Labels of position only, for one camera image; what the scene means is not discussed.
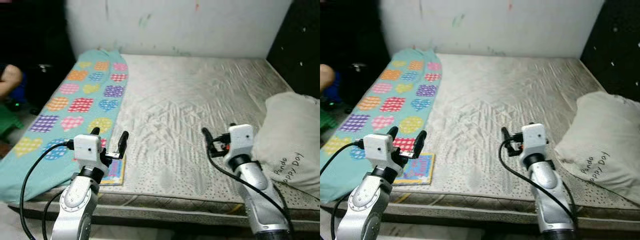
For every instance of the colourful children's book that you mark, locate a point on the colourful children's book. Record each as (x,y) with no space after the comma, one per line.
(420,172)
(116,172)

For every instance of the white printed pillow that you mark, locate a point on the white printed pillow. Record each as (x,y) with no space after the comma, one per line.
(605,135)
(290,130)

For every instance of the teal blanket with hearts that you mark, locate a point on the teal blanket with hearts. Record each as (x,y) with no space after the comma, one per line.
(65,115)
(380,110)

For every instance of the black tufted headboard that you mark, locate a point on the black tufted headboard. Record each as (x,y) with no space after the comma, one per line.
(615,40)
(300,45)

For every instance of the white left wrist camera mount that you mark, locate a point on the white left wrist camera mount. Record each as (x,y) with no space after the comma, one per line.
(87,149)
(377,148)

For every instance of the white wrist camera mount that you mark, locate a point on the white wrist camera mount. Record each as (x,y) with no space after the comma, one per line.
(377,148)
(241,139)
(87,149)
(534,138)

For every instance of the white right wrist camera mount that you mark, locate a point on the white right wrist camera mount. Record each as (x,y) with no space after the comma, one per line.
(241,139)
(534,138)

